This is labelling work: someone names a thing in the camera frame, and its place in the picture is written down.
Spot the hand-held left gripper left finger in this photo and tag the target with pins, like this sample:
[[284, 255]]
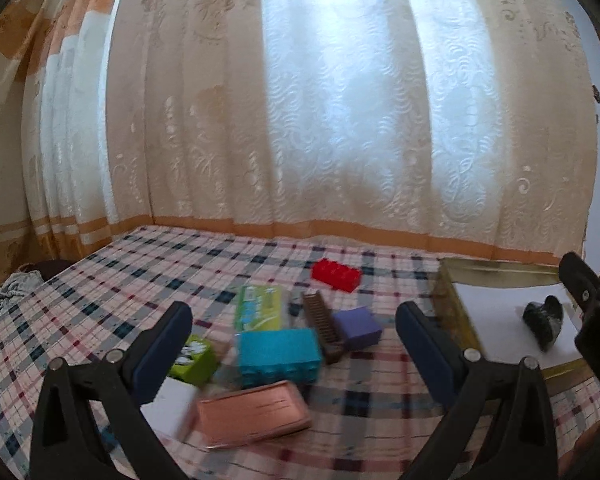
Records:
[[166, 345]]

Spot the grey patterned cloth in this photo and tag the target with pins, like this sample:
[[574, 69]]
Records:
[[10, 292]]

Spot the green brick with football print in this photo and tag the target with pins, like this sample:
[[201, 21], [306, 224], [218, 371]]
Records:
[[196, 360]]

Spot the pink rectangular case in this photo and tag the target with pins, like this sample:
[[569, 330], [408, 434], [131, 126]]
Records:
[[252, 412]]

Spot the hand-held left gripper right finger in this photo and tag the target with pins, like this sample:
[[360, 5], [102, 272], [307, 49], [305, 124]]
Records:
[[427, 355]]

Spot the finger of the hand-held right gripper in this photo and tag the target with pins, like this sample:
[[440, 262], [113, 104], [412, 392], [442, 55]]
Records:
[[577, 275]]

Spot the red building brick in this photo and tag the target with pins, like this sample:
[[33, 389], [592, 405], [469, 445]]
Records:
[[336, 275]]

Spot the white paper sheet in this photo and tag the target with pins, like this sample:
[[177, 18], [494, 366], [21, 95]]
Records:
[[495, 320]]

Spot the white box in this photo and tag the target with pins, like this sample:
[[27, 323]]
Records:
[[169, 407]]

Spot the teal building brick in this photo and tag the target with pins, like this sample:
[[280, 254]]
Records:
[[280, 357]]

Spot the plaid bed sheet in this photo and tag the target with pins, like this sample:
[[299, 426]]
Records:
[[130, 280]]

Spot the black hair clip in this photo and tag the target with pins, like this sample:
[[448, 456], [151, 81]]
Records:
[[544, 321]]

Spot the brown comb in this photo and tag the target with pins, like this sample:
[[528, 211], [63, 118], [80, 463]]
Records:
[[320, 325]]

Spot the clear box with green label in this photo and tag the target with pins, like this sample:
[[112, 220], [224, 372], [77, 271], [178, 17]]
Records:
[[260, 307]]

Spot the purple foam block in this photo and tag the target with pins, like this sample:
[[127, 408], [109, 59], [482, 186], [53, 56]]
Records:
[[357, 329]]

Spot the cream patterned curtain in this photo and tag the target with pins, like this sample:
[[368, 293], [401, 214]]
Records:
[[330, 110]]

